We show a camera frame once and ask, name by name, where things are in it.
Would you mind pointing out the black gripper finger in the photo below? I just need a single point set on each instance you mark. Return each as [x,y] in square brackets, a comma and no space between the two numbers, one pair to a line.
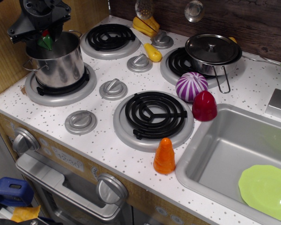
[55,30]
[32,46]

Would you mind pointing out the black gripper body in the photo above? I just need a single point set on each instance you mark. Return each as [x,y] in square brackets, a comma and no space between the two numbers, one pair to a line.
[36,17]

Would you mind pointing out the red toy chili pepper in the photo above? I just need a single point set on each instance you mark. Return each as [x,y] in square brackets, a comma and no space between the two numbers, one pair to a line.
[45,41]

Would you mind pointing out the tall steel pot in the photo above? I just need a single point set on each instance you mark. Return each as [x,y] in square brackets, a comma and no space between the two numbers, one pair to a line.
[60,67]

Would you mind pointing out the steel pan with lid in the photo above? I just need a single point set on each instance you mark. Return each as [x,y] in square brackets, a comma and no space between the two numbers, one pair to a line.
[213,55]

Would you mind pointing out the dark red toy eggplant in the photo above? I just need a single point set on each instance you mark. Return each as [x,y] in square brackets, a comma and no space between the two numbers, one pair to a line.
[204,106]

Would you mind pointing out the back left black burner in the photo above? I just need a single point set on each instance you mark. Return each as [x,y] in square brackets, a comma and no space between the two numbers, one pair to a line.
[109,37]

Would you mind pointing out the silver stove knob middle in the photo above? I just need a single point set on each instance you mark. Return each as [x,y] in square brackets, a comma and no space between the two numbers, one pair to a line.
[113,90]

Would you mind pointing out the silver stove knob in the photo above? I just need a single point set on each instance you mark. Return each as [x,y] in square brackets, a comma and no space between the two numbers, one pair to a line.
[162,41]
[80,122]
[113,90]
[139,64]

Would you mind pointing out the silver stove knob front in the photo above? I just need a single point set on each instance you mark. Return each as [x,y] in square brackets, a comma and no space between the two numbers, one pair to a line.
[80,122]

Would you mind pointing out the silver stove knob upper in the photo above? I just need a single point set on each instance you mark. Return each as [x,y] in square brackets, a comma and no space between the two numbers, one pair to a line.
[139,64]

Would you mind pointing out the hanging slotted steel spoon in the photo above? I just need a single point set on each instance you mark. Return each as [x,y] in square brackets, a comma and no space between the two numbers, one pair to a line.
[144,9]

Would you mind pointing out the yellow toy banana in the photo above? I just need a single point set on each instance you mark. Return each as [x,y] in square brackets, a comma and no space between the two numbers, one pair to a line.
[149,27]

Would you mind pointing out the left silver oven knob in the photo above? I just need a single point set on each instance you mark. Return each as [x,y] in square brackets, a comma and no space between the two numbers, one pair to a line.
[24,141]

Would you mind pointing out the silver oven knob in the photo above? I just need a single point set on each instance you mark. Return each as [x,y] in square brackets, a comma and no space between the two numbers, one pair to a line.
[24,141]
[110,190]

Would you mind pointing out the silver stove knob back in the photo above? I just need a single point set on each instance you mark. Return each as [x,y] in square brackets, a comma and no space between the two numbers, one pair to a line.
[162,41]

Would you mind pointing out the back right black burner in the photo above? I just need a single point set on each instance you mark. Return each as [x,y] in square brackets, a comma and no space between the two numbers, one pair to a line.
[180,62]

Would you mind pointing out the front right black burner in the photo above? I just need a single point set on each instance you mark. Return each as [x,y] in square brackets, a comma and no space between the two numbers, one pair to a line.
[155,115]

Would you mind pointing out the hanging steel ladle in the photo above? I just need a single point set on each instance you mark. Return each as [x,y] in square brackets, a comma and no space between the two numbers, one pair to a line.
[194,11]

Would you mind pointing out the purple striped toy onion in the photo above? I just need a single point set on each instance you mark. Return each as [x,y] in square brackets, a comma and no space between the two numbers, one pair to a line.
[189,85]

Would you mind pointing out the blue clamp tool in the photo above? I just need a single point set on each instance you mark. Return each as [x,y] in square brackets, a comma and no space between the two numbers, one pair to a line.
[15,192]

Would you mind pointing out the right silver oven knob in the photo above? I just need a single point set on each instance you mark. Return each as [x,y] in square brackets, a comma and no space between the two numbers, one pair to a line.
[110,190]

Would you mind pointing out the yellow cloth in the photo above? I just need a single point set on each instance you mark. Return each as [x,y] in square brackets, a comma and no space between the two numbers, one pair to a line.
[21,214]

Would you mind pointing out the orange toy carrot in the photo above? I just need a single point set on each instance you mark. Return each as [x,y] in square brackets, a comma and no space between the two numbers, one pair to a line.
[164,161]

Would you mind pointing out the silver sink basin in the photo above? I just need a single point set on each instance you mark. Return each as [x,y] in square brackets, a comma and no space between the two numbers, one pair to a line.
[222,149]

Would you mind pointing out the silver faucet base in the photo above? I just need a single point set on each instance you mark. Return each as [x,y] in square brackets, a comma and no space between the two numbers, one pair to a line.
[274,106]

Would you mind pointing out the green plastic plate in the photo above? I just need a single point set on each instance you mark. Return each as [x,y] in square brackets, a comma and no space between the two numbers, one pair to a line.
[260,188]

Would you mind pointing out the yellow handled toy knife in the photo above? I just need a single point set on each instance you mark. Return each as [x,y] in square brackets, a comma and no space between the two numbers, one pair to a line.
[153,54]

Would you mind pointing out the silver oven door handle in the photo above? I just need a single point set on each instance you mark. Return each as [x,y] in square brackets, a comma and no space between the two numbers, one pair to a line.
[67,198]

